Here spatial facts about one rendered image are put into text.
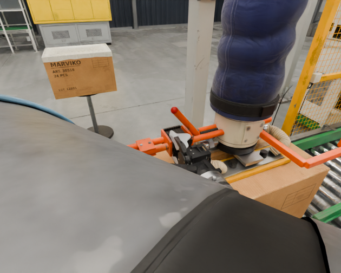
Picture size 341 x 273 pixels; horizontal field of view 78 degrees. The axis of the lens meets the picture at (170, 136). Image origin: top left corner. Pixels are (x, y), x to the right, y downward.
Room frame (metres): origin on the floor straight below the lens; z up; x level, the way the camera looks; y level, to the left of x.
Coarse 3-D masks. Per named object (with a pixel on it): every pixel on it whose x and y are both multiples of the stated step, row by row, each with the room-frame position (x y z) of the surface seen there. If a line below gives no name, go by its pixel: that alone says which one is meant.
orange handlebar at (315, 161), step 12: (264, 120) 0.70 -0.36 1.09; (216, 132) 0.62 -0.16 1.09; (264, 132) 0.61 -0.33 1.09; (132, 144) 0.54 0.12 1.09; (144, 144) 0.54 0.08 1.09; (156, 144) 0.57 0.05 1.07; (276, 144) 0.55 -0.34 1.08; (288, 156) 0.50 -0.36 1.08; (300, 156) 0.48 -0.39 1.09; (324, 156) 0.48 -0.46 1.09; (336, 156) 0.50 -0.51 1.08
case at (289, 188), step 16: (160, 144) 0.73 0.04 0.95; (256, 176) 0.54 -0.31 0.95; (272, 176) 0.54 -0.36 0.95; (288, 176) 0.54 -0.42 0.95; (304, 176) 0.54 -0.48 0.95; (320, 176) 0.56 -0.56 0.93; (240, 192) 0.47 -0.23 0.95; (256, 192) 0.47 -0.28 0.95; (272, 192) 0.47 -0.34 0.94; (288, 192) 0.51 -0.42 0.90; (304, 192) 0.54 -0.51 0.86; (288, 208) 0.52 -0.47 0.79; (304, 208) 0.57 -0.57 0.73
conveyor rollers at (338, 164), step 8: (328, 144) 1.27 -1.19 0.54; (336, 144) 1.29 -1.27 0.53; (312, 152) 1.18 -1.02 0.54; (320, 152) 1.21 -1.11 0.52; (336, 160) 1.11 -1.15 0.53; (336, 168) 1.02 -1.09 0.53; (328, 176) 0.97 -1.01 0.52; (336, 176) 0.94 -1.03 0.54; (328, 184) 0.88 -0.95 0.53; (336, 184) 0.87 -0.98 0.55; (320, 192) 0.83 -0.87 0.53; (328, 192) 0.81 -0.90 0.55; (336, 192) 0.83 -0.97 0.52; (312, 200) 0.77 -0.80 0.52; (320, 200) 0.75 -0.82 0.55; (328, 200) 0.78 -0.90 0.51; (336, 200) 0.76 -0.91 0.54; (312, 208) 0.70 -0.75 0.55; (320, 208) 0.73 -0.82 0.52; (304, 216) 0.65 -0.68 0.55
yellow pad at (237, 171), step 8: (264, 152) 0.61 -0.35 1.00; (224, 160) 0.60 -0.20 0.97; (232, 160) 0.57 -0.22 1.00; (264, 160) 0.60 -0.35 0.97; (272, 160) 0.60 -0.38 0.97; (280, 160) 0.60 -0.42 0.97; (288, 160) 0.61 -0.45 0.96; (232, 168) 0.55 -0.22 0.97; (240, 168) 0.55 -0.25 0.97; (248, 168) 0.55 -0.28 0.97; (256, 168) 0.56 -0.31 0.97; (264, 168) 0.56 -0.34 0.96; (224, 176) 0.52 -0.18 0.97; (232, 176) 0.52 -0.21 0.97; (240, 176) 0.52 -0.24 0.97; (248, 176) 0.53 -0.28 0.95
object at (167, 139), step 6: (174, 126) 0.63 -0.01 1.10; (180, 126) 0.63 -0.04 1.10; (162, 132) 0.59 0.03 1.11; (168, 132) 0.60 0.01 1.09; (180, 132) 0.60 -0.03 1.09; (186, 132) 0.59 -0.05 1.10; (168, 138) 0.55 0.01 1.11; (192, 138) 0.56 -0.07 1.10; (168, 144) 0.54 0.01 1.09; (192, 144) 0.56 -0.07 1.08; (168, 150) 0.54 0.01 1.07; (174, 150) 0.54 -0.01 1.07; (174, 156) 0.53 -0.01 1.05
